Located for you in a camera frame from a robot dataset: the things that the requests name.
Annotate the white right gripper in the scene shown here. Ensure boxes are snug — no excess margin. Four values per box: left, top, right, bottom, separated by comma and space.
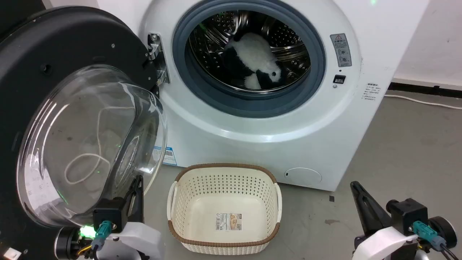
350, 181, 420, 260

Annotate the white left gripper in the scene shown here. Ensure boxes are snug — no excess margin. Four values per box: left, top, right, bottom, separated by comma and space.
103, 175, 166, 260

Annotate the black washer door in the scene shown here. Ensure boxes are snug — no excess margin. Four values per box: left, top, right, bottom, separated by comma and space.
0, 5, 170, 260

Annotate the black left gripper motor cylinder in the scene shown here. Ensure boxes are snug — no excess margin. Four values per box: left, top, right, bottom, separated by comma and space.
54, 226, 87, 260

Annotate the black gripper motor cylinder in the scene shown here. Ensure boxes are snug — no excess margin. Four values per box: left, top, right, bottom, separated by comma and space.
429, 216, 458, 250
54, 226, 87, 260

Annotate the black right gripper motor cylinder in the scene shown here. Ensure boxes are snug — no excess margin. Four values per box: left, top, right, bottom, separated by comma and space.
429, 216, 458, 250

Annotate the white front-load washing machine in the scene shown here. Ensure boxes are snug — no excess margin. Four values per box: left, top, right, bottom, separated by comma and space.
97, 0, 430, 192

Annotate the metal door hinge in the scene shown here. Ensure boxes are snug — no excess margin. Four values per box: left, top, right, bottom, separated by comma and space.
146, 32, 171, 87

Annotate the blue and white energy label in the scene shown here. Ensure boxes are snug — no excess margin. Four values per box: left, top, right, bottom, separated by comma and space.
162, 146, 178, 166

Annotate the round white filter cover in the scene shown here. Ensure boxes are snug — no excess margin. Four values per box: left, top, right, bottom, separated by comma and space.
284, 167, 322, 187

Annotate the cream laundry basket brown rim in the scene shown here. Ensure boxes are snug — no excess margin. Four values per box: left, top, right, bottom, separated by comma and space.
167, 163, 283, 256

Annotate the paper label in basket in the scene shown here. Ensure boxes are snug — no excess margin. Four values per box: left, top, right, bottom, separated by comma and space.
215, 212, 243, 231

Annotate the small printed text label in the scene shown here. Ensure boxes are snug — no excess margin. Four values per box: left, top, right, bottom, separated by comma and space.
362, 82, 382, 101

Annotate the small white block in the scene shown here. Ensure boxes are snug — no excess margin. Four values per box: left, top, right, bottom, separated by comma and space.
0, 247, 22, 260

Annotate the black baseboard strip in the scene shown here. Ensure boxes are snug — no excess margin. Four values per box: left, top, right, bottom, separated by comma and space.
388, 82, 462, 99

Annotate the grey warning sticker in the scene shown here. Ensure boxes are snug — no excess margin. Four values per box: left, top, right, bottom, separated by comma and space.
330, 33, 352, 68

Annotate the stainless steel drum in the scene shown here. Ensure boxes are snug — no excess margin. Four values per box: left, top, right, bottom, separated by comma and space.
188, 10, 311, 92

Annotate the black and white panda plush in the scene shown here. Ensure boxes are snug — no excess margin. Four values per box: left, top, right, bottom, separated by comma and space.
221, 32, 286, 91

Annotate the teal connector left gripper cable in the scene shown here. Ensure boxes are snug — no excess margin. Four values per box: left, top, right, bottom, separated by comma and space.
90, 220, 113, 253

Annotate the teal connector gripper cable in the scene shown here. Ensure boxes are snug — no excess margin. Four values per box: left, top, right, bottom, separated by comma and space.
90, 220, 113, 253
413, 221, 462, 260

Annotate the teal connector right gripper cable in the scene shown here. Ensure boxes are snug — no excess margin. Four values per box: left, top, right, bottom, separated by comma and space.
413, 221, 462, 260

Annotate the looped white cord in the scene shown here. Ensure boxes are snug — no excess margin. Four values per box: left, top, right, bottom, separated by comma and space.
64, 105, 138, 185

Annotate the white cable on floor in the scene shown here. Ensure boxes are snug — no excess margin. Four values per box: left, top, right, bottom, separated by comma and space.
383, 94, 462, 110

